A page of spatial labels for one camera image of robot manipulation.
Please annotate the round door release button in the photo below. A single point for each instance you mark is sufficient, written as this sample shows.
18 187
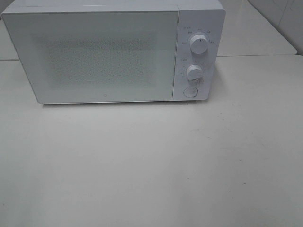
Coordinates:
190 92

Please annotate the white timer knob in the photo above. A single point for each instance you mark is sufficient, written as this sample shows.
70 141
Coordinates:
194 72

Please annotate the white microwave door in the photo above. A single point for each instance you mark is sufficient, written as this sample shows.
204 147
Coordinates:
96 57

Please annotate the upper white power knob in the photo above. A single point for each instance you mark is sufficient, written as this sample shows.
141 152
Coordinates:
199 43

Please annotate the white microwave oven body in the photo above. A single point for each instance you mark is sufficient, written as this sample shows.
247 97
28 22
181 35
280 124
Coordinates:
113 51

